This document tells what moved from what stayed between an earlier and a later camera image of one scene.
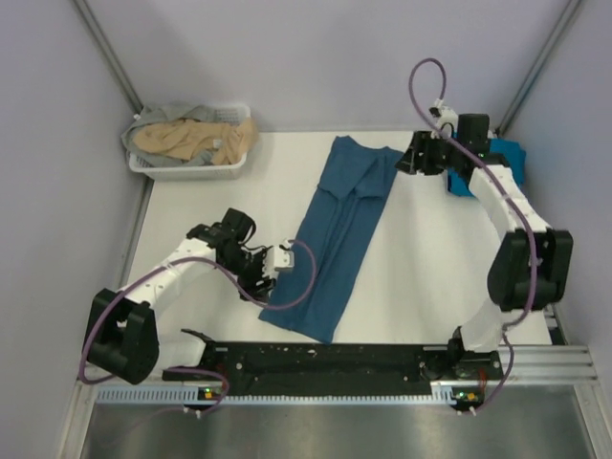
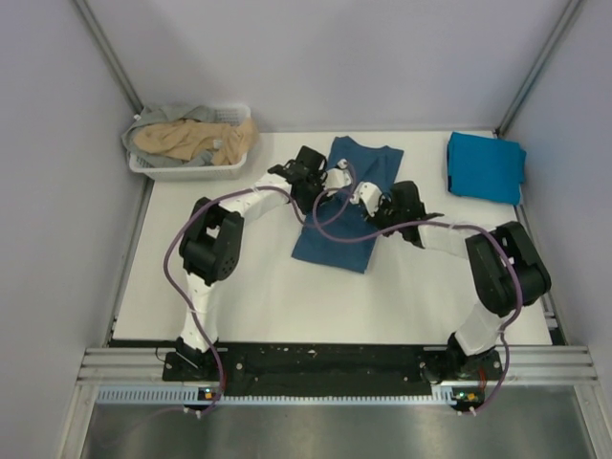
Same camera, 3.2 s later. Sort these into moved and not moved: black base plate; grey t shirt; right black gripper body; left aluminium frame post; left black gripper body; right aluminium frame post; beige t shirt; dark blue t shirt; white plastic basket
Moved: dark blue t shirt; right black gripper body; left black gripper body
Not moved: right aluminium frame post; beige t shirt; black base plate; left aluminium frame post; grey t shirt; white plastic basket
